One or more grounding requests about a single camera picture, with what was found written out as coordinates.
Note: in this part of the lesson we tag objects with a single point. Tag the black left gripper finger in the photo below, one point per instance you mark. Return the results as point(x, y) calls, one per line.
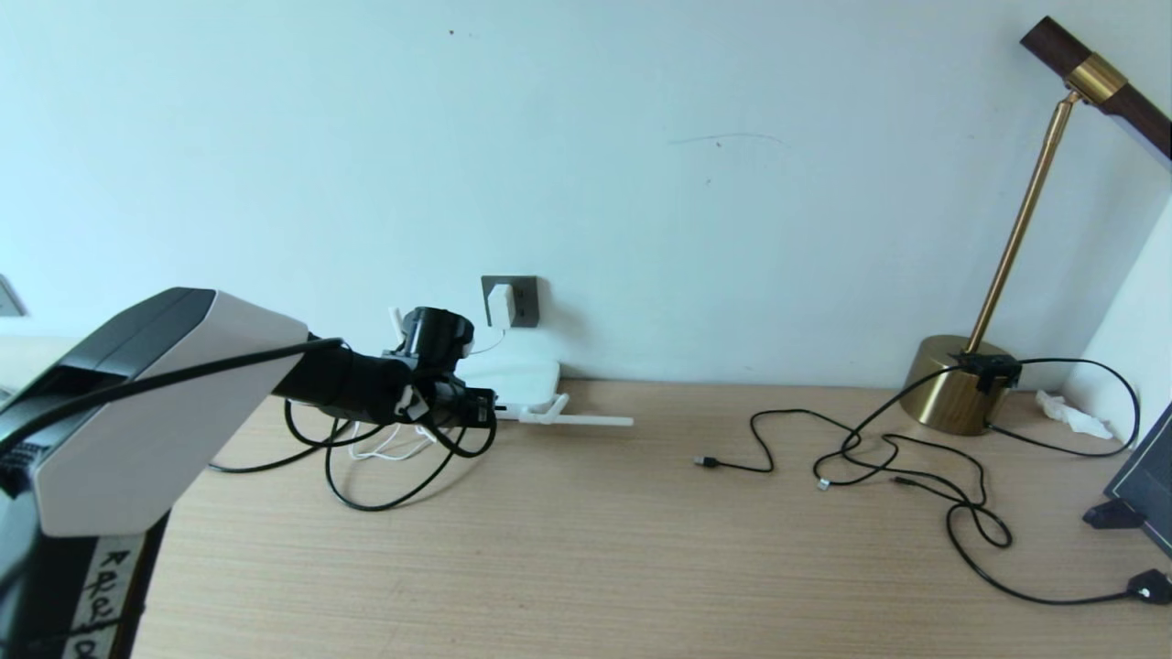
point(483, 398)
point(478, 419)

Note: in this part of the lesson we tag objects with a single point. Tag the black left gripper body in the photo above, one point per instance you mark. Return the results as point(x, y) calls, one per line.
point(449, 405)

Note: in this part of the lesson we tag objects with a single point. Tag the white power adapter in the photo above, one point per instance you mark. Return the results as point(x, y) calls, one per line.
point(501, 305)

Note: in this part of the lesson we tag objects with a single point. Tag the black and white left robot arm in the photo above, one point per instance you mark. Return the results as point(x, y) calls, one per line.
point(137, 430)

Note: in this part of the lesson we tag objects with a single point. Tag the brass desk lamp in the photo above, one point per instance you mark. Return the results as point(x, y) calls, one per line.
point(943, 394)

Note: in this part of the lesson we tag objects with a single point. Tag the crumpled white tissue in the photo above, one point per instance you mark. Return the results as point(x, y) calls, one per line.
point(1071, 414)

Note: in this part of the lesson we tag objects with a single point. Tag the dark framed panel on stand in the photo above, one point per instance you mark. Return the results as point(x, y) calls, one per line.
point(1149, 480)

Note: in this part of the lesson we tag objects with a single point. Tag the light grey wrist camera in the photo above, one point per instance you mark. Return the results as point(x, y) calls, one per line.
point(410, 403)

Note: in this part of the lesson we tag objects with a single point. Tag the grey wall socket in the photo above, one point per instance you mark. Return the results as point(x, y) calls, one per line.
point(526, 302)

